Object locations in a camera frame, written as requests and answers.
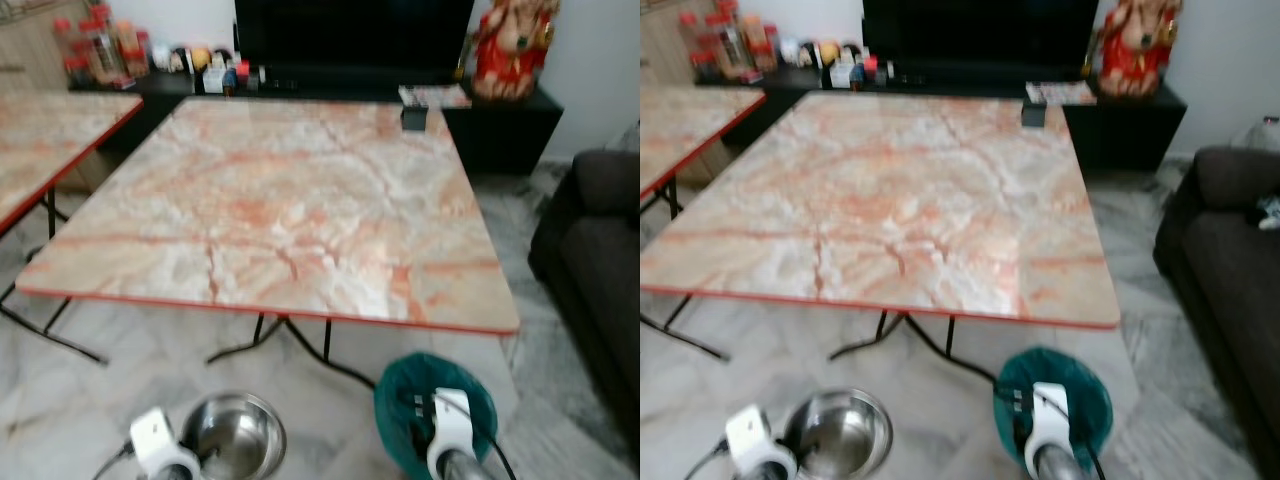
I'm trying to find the stainless steel bowl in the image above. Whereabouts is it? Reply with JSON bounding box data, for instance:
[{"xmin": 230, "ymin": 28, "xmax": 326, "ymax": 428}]
[
  {"xmin": 783, "ymin": 387, "xmax": 895, "ymax": 480},
  {"xmin": 180, "ymin": 391, "xmax": 288, "ymax": 480}
]

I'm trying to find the dark brown sofa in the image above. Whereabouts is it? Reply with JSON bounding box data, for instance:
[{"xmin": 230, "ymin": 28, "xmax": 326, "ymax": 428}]
[
  {"xmin": 527, "ymin": 148, "xmax": 641, "ymax": 446},
  {"xmin": 1152, "ymin": 145, "xmax": 1280, "ymax": 456}
]

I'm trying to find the black TV console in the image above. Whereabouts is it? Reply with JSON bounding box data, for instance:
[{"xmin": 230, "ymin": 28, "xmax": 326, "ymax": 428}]
[
  {"xmin": 698, "ymin": 66, "xmax": 1189, "ymax": 173},
  {"xmin": 68, "ymin": 68, "xmax": 565, "ymax": 178}
]

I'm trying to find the flat printed booklet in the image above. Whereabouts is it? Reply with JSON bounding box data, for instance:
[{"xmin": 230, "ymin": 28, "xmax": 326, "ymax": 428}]
[
  {"xmin": 397, "ymin": 84, "xmax": 472, "ymax": 110},
  {"xmin": 1024, "ymin": 80, "xmax": 1099, "ymax": 107}
]

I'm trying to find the red and gold statue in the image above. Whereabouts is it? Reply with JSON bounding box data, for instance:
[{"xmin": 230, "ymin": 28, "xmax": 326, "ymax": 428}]
[
  {"xmin": 1094, "ymin": 0, "xmax": 1185, "ymax": 101},
  {"xmin": 469, "ymin": 0, "xmax": 562, "ymax": 103}
]

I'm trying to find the black flat television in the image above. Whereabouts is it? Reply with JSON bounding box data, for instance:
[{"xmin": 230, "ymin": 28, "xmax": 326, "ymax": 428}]
[
  {"xmin": 861, "ymin": 0, "xmax": 1102, "ymax": 87},
  {"xmin": 233, "ymin": 0, "xmax": 477, "ymax": 87}
]

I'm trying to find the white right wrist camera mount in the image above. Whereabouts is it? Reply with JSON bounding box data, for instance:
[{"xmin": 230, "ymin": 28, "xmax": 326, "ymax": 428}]
[
  {"xmin": 427, "ymin": 388, "xmax": 480, "ymax": 473},
  {"xmin": 1028, "ymin": 382, "xmax": 1074, "ymax": 463}
]

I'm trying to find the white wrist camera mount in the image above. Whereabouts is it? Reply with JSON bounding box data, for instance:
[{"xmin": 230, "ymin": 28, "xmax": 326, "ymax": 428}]
[
  {"xmin": 1028, "ymin": 382, "xmax": 1074, "ymax": 463},
  {"xmin": 129, "ymin": 406, "xmax": 202, "ymax": 480},
  {"xmin": 427, "ymin": 388, "xmax": 480, "ymax": 473},
  {"xmin": 724, "ymin": 403, "xmax": 798, "ymax": 480}
]

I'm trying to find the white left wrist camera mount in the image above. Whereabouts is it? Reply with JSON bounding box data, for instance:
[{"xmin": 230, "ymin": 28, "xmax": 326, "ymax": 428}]
[
  {"xmin": 724, "ymin": 403, "xmax": 798, "ymax": 480},
  {"xmin": 129, "ymin": 406, "xmax": 202, "ymax": 480}
]

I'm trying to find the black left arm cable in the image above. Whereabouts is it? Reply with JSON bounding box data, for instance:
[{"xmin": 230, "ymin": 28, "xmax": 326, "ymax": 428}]
[
  {"xmin": 93, "ymin": 444, "xmax": 137, "ymax": 480},
  {"xmin": 689, "ymin": 439, "xmax": 732, "ymax": 480}
]

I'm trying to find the black folding table frame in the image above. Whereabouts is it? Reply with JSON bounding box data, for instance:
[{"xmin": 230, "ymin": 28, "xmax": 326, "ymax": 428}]
[
  {"xmin": 828, "ymin": 310, "xmax": 1002, "ymax": 386},
  {"xmin": 640, "ymin": 180, "xmax": 732, "ymax": 362},
  {"xmin": 0, "ymin": 185, "xmax": 110, "ymax": 366},
  {"xmin": 205, "ymin": 312, "xmax": 378, "ymax": 389}
]

